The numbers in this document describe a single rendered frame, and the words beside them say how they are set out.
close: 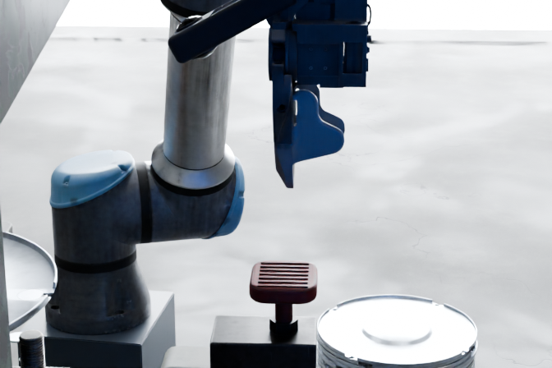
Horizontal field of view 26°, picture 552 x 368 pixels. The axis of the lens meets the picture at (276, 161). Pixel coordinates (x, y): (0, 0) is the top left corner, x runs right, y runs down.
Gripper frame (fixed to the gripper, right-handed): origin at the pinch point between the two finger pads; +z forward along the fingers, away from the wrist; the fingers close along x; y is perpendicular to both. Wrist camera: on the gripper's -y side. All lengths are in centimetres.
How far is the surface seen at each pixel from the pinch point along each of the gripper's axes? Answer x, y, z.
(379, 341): 96, 11, 62
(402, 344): 95, 15, 62
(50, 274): -6.8, -19.2, 7.3
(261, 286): -3.0, -1.6, 9.4
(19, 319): -16.7, -19.1, 6.8
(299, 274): -0.3, 1.6, 9.4
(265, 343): -2.9, -1.3, 15.0
